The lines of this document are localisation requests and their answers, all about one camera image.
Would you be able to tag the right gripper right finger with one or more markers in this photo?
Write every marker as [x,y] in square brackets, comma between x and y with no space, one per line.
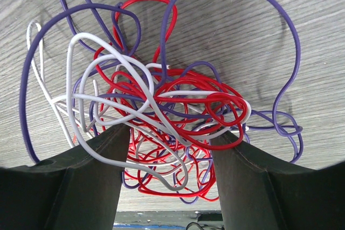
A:
[259,191]

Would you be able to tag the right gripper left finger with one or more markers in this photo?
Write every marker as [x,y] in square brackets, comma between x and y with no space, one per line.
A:
[71,190]

